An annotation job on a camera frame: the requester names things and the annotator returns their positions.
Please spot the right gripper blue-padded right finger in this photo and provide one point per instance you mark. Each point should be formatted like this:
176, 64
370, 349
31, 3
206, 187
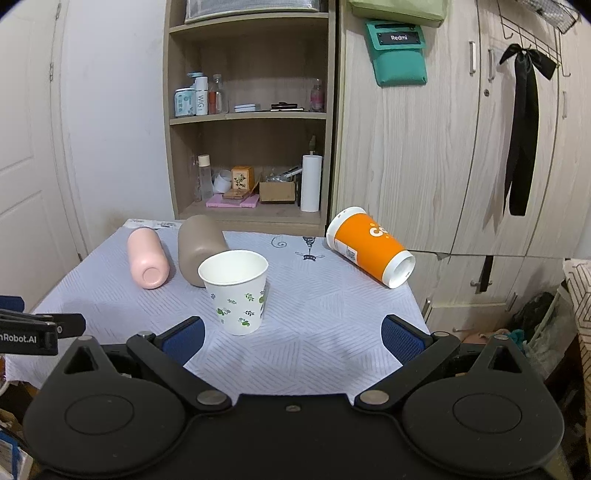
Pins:
421, 355

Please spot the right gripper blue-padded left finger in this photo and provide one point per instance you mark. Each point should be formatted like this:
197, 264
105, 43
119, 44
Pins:
165, 355

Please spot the white floral paper cup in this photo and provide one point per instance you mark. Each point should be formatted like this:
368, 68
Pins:
236, 282

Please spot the pink cup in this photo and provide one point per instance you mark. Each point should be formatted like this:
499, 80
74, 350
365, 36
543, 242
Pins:
149, 266

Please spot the taupe brown cup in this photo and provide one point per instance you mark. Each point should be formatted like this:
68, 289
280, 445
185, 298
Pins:
199, 237

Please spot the orange paper cup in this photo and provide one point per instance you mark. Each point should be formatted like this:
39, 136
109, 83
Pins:
362, 240

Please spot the white small cup on shelf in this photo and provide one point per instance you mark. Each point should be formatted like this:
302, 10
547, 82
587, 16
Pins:
222, 182

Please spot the white patterned tablecloth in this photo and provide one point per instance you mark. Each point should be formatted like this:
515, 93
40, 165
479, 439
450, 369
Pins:
315, 328

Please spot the white door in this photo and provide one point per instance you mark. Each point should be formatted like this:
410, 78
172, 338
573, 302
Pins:
41, 239

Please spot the white purple package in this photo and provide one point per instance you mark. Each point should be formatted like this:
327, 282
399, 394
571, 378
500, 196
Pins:
152, 224

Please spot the pink flat box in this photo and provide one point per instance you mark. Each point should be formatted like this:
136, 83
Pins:
218, 201

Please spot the clear bottle beige cap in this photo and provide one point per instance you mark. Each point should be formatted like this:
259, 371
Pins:
205, 178

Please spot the light wood wardrobe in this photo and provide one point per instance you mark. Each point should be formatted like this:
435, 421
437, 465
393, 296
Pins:
428, 161

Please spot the small cardboard box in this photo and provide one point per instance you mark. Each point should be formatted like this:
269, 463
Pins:
277, 192

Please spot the orange floral box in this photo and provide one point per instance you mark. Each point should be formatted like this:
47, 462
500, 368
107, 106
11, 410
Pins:
242, 178

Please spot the white paper towel roll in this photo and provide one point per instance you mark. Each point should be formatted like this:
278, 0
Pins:
311, 177

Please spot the teal label jar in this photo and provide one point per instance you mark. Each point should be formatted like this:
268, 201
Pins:
184, 102

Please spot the red small bottle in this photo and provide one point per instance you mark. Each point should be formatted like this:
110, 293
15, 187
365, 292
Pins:
212, 102

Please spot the wooden shelf unit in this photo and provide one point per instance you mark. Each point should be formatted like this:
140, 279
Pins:
267, 63

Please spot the black ribbon bow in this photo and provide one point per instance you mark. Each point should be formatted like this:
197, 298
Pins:
520, 164

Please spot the white tube bottle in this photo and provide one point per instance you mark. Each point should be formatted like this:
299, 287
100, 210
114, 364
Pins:
200, 86

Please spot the small pink bottle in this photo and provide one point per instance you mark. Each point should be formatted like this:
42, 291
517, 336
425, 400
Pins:
317, 97

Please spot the teal hanging pouch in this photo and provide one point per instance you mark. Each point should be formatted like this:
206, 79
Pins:
397, 53

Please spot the silver foil storage box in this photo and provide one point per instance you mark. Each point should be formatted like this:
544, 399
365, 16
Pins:
197, 10

